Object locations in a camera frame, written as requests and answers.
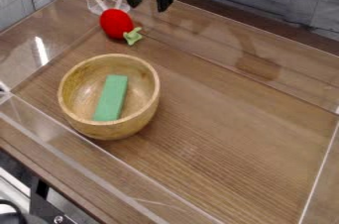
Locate black table leg frame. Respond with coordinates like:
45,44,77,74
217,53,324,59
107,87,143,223
30,177,90,224

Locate red plush fruit green stem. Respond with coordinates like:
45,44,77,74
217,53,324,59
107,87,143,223
98,8,145,47

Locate black cable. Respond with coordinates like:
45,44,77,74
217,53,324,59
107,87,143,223
0,199,29,224

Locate light wooden bowl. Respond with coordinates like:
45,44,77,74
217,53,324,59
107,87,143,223
58,54,161,140

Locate green rectangular block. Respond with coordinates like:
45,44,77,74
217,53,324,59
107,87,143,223
93,74,129,121

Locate clear acrylic tray walls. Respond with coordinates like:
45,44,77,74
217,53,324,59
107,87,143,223
0,0,339,224

